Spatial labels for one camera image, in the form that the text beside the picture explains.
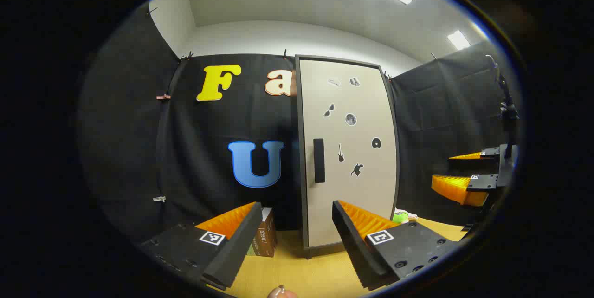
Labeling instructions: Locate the black door handle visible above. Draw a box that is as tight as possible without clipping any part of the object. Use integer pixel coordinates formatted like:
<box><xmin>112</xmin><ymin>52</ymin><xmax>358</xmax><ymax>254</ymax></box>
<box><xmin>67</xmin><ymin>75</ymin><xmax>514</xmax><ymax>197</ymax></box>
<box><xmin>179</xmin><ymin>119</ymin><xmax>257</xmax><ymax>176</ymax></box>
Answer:
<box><xmin>313</xmin><ymin>138</ymin><xmax>325</xmax><ymax>183</ymax></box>

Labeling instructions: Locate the beige cabinet door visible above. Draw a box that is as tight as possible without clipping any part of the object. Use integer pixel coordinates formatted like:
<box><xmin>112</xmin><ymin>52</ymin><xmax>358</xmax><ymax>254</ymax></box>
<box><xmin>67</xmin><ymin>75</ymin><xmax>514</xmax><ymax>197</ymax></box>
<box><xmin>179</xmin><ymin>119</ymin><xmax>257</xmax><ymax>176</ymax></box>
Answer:
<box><xmin>299</xmin><ymin>59</ymin><xmax>398</xmax><ymax>248</ymax></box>

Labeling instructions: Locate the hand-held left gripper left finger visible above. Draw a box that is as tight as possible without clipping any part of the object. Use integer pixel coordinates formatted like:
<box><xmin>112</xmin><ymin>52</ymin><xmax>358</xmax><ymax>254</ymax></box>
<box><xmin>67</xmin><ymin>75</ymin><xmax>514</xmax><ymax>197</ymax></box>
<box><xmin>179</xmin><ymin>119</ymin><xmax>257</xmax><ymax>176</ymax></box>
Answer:
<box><xmin>139</xmin><ymin>201</ymin><xmax>263</xmax><ymax>291</ymax></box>

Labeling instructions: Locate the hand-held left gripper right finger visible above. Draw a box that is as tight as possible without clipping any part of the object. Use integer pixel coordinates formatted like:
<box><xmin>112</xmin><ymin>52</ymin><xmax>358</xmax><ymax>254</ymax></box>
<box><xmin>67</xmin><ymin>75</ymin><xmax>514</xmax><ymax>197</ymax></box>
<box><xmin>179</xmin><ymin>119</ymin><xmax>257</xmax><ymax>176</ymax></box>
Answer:
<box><xmin>331</xmin><ymin>200</ymin><xmax>461</xmax><ymax>291</ymax></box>

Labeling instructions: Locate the white and green plush toy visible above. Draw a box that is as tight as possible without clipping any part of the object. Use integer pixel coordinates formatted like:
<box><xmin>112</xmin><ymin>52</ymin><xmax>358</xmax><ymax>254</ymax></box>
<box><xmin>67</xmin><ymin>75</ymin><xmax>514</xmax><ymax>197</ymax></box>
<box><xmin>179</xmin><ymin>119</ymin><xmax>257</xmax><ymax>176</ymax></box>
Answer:
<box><xmin>392</xmin><ymin>208</ymin><xmax>418</xmax><ymax>223</ymax></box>

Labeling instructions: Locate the small ceiling light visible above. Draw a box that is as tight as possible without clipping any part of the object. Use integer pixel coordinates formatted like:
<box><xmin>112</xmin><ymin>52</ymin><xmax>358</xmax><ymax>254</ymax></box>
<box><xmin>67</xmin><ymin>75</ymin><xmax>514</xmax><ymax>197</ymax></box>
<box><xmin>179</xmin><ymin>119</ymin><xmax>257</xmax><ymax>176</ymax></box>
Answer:
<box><xmin>447</xmin><ymin>30</ymin><xmax>471</xmax><ymax>50</ymax></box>

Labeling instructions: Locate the black backdrop cloth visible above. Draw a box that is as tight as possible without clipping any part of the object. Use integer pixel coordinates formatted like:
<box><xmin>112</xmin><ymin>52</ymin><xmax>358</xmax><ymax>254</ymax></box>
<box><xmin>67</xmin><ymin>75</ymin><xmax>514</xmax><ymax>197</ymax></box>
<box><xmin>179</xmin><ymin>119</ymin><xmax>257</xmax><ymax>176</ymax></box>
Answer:
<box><xmin>77</xmin><ymin>3</ymin><xmax>516</xmax><ymax>243</ymax></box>

